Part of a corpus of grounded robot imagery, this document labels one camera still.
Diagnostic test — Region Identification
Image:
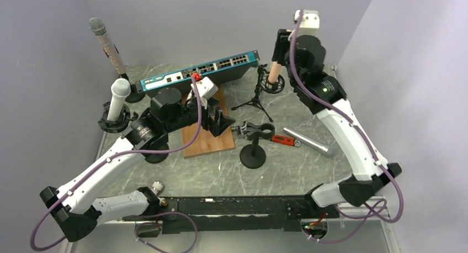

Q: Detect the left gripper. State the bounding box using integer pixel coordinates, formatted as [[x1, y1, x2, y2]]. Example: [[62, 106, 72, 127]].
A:
[[165, 96, 236, 136]]

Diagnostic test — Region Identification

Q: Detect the pink microphone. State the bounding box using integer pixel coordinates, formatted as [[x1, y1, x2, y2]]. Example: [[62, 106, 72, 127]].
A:
[[267, 61, 282, 85]]

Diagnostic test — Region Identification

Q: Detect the black tripod mic stand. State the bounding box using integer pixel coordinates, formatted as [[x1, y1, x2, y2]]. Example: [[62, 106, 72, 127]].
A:
[[231, 64, 286, 123]]

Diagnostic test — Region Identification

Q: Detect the black clamp mic stand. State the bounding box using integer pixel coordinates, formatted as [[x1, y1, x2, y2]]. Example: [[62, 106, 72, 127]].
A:
[[240, 122, 275, 169]]

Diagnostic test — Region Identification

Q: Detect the silver microphone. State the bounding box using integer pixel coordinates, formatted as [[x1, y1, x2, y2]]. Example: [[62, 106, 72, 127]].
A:
[[283, 128, 336, 157]]

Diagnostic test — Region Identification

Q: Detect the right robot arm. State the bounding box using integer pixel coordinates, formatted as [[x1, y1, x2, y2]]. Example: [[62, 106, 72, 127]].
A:
[[272, 29, 402, 217]]

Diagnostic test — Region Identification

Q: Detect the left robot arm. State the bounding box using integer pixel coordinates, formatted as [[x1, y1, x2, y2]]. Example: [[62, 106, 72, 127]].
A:
[[40, 83, 234, 242]]

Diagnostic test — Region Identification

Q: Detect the black round base stand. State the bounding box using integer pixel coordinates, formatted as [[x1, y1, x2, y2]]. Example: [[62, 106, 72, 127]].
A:
[[144, 144, 169, 164]]

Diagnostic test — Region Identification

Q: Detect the glitter mic stand base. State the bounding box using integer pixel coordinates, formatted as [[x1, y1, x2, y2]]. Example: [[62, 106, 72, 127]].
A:
[[120, 73, 146, 103]]

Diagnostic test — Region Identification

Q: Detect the white microphone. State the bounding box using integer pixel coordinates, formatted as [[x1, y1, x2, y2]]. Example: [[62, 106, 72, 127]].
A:
[[107, 78, 131, 122]]

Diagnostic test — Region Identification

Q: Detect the glitter microphone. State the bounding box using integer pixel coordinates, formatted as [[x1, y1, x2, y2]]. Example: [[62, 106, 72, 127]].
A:
[[88, 17, 126, 75]]

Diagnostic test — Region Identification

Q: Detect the wooden board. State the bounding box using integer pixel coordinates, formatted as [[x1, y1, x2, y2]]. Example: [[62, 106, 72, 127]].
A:
[[181, 85, 235, 158]]

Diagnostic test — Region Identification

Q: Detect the white metal lever handle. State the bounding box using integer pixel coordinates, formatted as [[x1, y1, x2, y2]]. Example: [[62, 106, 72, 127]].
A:
[[188, 72, 209, 108]]

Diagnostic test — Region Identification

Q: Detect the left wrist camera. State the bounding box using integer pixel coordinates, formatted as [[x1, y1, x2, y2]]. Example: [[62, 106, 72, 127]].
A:
[[190, 72, 219, 100]]

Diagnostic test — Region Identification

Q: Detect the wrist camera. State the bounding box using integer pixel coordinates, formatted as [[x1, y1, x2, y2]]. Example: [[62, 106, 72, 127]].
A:
[[294, 10, 320, 36], [190, 72, 219, 100]]

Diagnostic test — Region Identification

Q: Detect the red handled adjustable wrench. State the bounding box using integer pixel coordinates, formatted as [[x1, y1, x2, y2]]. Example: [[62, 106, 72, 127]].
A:
[[231, 121, 301, 147]]

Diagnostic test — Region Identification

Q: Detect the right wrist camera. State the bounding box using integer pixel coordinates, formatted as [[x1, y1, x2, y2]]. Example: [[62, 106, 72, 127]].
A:
[[294, 10, 320, 36]]

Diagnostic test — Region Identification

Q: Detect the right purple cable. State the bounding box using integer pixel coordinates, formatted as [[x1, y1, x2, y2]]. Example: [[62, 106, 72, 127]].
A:
[[287, 9, 405, 245]]

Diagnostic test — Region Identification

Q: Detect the purple cable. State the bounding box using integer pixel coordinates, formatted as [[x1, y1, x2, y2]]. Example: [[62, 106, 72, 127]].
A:
[[287, 9, 405, 245], [30, 79, 204, 252]]

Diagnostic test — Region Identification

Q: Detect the blue network switch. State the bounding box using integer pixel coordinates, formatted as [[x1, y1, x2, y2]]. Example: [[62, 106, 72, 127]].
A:
[[135, 50, 260, 97]]

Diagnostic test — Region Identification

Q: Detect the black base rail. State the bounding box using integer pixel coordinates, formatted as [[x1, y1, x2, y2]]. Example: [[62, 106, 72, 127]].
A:
[[123, 195, 339, 234]]

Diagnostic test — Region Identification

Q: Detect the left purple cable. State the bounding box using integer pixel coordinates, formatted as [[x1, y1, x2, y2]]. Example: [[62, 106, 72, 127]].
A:
[[30, 79, 204, 252]]

